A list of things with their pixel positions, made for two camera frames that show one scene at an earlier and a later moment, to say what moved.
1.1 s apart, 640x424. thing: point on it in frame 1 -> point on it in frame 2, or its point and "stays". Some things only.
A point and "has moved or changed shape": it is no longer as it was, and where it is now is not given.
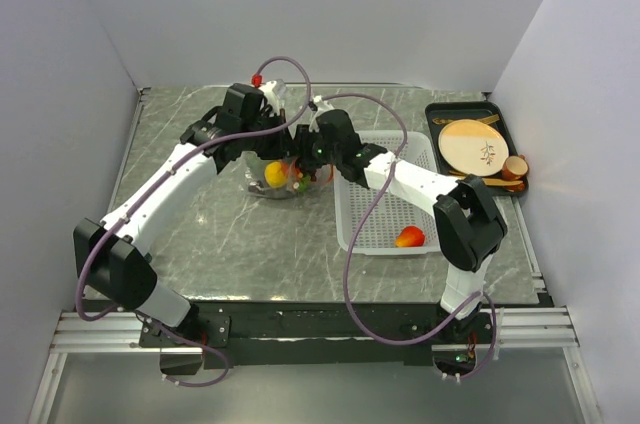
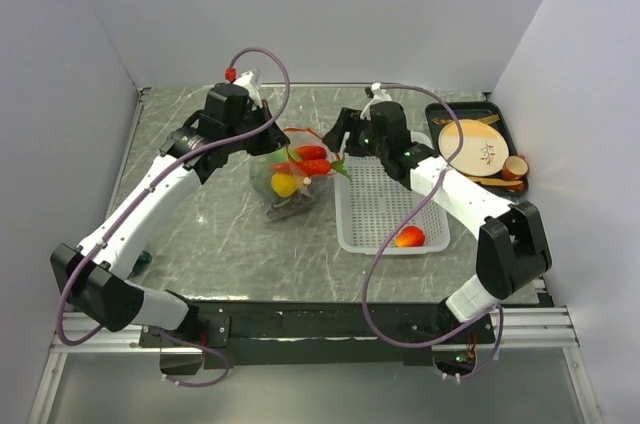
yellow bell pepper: [274, 176] -> [284, 184]
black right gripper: [303, 139] -> [346, 122]
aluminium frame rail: [521, 330] stays
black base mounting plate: [316, 332] stays
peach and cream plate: [473, 147] stays
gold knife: [490, 119] stays
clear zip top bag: [286, 179] has moved or changed shape
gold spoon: [441, 121] stays
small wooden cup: [515, 167] stays
